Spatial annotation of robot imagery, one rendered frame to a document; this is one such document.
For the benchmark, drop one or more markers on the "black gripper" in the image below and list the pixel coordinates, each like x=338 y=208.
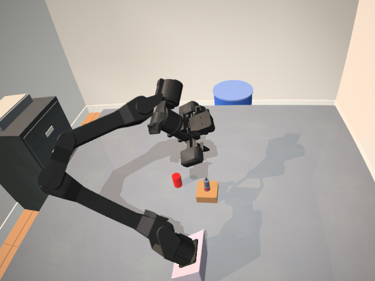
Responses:
x=193 y=154

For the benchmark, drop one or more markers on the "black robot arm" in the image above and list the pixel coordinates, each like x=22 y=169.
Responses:
x=54 y=181

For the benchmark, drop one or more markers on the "orange square block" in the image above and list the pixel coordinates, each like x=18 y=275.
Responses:
x=203 y=196

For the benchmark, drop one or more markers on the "red cylinder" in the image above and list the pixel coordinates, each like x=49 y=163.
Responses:
x=177 y=180

